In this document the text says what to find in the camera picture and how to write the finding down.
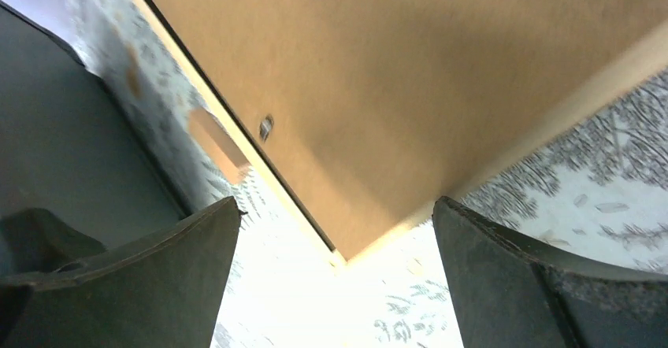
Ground wooden picture frame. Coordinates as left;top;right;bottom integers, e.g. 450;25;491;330
110;0;668;271

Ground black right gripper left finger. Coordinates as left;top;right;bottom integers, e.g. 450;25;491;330
1;197;242;347

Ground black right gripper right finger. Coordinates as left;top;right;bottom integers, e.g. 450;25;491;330
432;197;667;347

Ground small wooden block right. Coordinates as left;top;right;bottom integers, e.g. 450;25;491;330
187;108;251;184

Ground black poker chip case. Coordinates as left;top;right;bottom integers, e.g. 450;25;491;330
0;0;191;279

